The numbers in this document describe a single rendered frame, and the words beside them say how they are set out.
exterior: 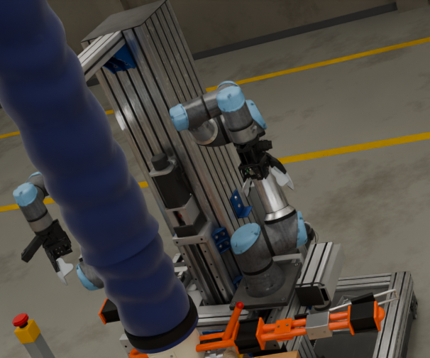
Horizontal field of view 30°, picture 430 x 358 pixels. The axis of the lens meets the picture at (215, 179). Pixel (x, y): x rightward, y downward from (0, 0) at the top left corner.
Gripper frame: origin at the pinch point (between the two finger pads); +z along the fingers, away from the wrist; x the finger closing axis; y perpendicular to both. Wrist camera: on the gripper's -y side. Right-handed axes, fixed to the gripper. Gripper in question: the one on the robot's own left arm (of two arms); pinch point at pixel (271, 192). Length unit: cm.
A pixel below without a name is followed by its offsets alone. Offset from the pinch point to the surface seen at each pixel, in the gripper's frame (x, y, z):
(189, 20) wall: -309, -589, 107
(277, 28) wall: -213, -589, 140
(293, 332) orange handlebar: 2.5, 25.1, 32.8
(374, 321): 26.0, 22.1, 33.4
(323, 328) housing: 11.6, 24.2, 33.0
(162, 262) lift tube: -27.0, 27.5, 1.7
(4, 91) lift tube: -39, 39, -63
